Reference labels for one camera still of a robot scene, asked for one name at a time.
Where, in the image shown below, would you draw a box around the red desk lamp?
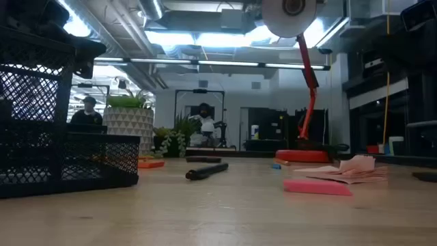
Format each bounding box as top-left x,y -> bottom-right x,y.
261,0 -> 350,164

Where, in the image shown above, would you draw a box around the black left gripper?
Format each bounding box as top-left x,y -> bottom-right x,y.
66,32 -> 107,80

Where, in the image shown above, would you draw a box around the pink sticky note pad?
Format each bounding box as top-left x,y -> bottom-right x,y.
283,178 -> 354,197

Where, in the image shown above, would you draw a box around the red and black scissors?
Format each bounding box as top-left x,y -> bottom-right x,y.
185,155 -> 223,164

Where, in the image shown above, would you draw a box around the person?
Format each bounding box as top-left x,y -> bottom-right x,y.
70,96 -> 104,126
188,102 -> 220,148

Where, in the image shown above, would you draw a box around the pale green box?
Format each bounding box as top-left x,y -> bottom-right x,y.
389,136 -> 405,156

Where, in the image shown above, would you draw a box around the pink paper note stack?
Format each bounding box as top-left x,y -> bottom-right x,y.
292,154 -> 389,185

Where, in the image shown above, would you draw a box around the black pen white print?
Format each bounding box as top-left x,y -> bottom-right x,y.
184,162 -> 229,181

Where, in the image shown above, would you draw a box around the black mesh desk organizer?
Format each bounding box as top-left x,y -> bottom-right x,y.
0,25 -> 141,200

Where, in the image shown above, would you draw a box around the white patterned pot green succulent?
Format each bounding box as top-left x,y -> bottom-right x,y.
102,89 -> 155,155

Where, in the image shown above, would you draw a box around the black background stand frame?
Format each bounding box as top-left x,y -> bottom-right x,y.
173,88 -> 227,148

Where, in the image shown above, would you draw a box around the orange sticky note pad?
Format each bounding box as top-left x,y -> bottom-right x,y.
137,160 -> 166,169

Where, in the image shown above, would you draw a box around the long ceiling light strip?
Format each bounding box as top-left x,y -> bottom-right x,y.
94,57 -> 331,71

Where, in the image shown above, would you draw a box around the dark pot trailing succulent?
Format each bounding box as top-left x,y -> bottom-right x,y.
152,113 -> 202,159

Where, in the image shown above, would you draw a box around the black computer monitor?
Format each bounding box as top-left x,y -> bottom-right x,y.
66,122 -> 109,135

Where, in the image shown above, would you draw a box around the grey horizontal bar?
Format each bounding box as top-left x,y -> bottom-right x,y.
406,120 -> 437,130

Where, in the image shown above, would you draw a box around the silver ventilation duct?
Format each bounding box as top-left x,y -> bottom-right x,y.
137,0 -> 165,21

